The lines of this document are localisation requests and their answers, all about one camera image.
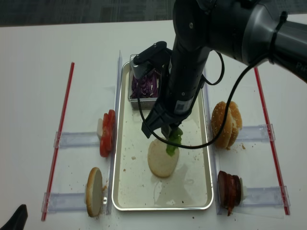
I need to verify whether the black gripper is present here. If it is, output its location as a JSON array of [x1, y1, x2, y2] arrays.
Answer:
[[142, 47, 208, 140]]

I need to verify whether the green lettuce leaf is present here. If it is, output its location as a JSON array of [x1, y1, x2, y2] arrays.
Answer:
[[166, 127, 183, 156]]

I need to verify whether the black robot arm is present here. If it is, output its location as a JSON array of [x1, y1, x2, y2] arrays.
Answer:
[[134, 0, 307, 137]]

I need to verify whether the rear tomato slice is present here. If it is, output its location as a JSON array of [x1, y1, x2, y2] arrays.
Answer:
[[102, 109, 116, 154]]

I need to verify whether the tomato slice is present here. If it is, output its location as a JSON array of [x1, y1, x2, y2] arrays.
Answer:
[[102, 109, 116, 154], [100, 127, 113, 157]]

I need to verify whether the front tomato slice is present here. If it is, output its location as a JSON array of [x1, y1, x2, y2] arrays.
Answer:
[[100, 127, 113, 157]]

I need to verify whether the white tomato stand block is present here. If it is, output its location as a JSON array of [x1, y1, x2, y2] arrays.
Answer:
[[96, 118, 103, 140]]

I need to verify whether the front dark meat patty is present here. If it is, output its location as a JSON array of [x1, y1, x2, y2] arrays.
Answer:
[[218, 171, 231, 208]]

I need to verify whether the bottom bun on tray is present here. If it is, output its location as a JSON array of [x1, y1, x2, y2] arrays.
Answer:
[[147, 139, 179, 178]]

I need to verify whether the shredded purple cabbage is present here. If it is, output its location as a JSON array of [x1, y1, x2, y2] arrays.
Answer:
[[130, 69, 161, 99]]

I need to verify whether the clear plastic salad container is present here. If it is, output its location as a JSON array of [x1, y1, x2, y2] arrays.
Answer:
[[128, 54, 157, 110]]

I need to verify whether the right clear vertical divider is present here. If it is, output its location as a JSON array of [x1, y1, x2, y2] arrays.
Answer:
[[202, 83, 226, 215]]

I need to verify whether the clear vertical divider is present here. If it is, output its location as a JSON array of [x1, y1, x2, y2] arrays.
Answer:
[[202, 83, 226, 215], [105, 50, 123, 215]]

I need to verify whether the left clear vertical divider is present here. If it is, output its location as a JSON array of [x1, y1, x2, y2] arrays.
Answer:
[[105, 50, 123, 215]]

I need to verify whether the front sesame bun top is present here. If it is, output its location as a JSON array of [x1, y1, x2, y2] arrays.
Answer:
[[211, 101, 232, 149]]

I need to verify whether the silver metal tray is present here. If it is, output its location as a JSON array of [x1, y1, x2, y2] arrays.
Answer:
[[112, 63, 213, 211]]

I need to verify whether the rear bun half right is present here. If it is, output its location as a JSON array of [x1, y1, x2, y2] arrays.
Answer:
[[226, 101, 242, 149]]

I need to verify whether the upright bun half left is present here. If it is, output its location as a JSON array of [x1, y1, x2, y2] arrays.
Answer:
[[86, 167, 103, 217]]

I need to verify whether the white patty stand block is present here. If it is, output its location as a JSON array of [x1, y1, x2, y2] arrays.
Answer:
[[239, 177, 248, 203]]

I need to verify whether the right red straw strip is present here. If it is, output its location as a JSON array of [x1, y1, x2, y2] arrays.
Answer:
[[254, 67, 290, 216]]

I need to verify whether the red straw strip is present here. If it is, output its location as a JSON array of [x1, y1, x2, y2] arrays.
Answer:
[[41, 62, 75, 222], [254, 67, 290, 216]]

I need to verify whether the left red straw strip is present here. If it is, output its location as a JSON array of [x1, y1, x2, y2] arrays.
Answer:
[[41, 62, 75, 222]]

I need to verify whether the black object bottom left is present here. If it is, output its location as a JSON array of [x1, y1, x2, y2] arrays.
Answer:
[[0, 204, 28, 230]]

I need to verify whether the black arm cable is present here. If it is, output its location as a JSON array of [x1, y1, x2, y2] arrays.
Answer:
[[138, 50, 276, 150]]

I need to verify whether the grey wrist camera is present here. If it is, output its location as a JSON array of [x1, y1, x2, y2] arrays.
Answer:
[[130, 41, 172, 80]]

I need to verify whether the right upper clear rail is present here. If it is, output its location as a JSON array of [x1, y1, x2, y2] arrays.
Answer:
[[236, 124, 275, 142]]

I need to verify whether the clear rail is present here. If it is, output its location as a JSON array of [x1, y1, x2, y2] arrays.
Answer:
[[41, 193, 87, 213], [54, 132, 100, 149], [239, 186, 291, 207], [236, 124, 275, 142]]

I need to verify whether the left upper clear rail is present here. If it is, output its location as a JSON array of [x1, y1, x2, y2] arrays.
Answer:
[[54, 132, 100, 149]]

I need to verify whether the right lower clear rail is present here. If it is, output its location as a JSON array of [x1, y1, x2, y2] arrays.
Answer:
[[239, 186, 291, 207]]

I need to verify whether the left lower clear rail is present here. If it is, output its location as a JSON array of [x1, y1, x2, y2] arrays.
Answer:
[[41, 193, 87, 213]]

